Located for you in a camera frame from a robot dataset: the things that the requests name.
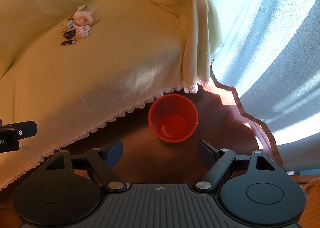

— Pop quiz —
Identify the light blue curtain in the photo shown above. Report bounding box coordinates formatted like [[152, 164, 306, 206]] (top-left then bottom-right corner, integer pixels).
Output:
[[164, 0, 320, 176]]

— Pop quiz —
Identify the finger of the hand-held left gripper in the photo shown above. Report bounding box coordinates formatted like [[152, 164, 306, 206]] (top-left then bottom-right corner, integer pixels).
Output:
[[0, 121, 38, 140]]

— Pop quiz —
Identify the yellow blanket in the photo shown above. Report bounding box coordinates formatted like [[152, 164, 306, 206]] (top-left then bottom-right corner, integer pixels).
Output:
[[0, 0, 223, 191]]

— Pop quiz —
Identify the pink towel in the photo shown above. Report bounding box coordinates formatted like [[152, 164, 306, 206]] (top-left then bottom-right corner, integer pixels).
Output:
[[73, 10, 94, 26]]

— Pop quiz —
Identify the wooden furniture edge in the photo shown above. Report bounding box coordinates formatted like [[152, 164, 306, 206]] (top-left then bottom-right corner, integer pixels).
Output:
[[299, 175, 320, 228]]

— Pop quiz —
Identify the red plastic mesh basket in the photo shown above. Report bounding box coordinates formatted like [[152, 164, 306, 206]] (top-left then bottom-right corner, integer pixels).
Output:
[[147, 93, 199, 143]]

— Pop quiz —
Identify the green and white box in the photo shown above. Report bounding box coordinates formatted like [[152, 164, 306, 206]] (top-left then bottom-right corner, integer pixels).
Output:
[[73, 5, 89, 15]]

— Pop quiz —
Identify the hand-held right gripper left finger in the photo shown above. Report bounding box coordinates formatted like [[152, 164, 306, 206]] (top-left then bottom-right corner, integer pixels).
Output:
[[37, 140, 127, 192]]

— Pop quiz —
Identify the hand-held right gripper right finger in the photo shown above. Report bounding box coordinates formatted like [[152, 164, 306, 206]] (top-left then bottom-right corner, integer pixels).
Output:
[[196, 139, 286, 192]]

